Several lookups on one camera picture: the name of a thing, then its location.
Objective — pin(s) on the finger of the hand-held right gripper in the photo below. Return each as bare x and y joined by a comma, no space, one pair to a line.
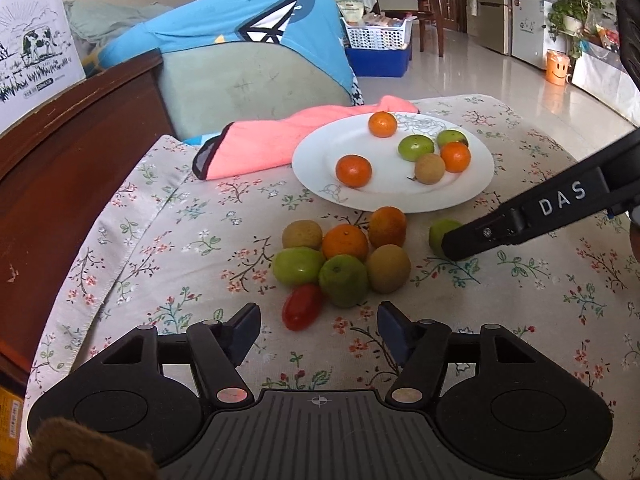
480,235

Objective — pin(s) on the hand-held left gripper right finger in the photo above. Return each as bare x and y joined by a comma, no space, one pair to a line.
392,332

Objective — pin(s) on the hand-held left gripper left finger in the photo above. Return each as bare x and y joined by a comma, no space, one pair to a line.
247,332

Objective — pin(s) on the green jujube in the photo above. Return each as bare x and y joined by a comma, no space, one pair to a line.
298,266
450,136
344,280
416,147
437,232

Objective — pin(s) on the red cherry tomato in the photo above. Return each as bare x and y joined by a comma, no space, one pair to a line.
301,307

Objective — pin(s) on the tan longan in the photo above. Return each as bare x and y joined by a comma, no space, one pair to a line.
388,267
430,168
302,234

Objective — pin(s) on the small orange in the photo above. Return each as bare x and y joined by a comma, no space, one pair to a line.
345,242
387,225
455,156
382,124
354,170

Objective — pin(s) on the white plate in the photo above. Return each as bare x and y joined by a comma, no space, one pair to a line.
380,185

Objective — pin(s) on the floral tablecloth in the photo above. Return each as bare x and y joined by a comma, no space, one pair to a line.
200,260

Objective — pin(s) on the white low cabinet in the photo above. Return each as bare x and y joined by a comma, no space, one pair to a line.
605,80

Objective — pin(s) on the orange smiley bucket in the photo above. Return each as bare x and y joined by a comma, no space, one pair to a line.
557,67

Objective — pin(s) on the white chest freezer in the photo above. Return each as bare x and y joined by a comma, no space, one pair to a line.
532,30

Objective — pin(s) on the potted green plant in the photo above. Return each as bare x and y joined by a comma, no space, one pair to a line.
565,10

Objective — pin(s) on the houndstooth sofa cover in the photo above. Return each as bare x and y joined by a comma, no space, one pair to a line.
356,91

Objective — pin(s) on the pink towel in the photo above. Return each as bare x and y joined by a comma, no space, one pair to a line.
260,140

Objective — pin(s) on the blue storage bin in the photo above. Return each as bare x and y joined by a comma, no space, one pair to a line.
375,62

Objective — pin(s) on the brown plush cloth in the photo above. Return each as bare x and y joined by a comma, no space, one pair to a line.
75,455

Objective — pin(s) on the silver refrigerator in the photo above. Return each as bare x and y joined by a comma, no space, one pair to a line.
492,10

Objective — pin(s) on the white plastic basket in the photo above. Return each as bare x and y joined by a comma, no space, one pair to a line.
375,37

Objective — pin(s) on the brown wooden headboard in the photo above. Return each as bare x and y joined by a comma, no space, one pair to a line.
50,185

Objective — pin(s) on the pale green sofa armrest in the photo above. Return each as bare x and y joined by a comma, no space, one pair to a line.
240,85

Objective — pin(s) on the yellow cardboard box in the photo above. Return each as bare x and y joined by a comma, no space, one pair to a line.
10,420

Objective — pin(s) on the white yellow bag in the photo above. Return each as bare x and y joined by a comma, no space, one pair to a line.
350,10

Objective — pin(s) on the blue printed blanket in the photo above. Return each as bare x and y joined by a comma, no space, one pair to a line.
210,15

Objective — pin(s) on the pale green quilt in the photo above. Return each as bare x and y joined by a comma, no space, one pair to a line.
100,20

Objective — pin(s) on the white cow print carton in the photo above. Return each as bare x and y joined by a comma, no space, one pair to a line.
35,60

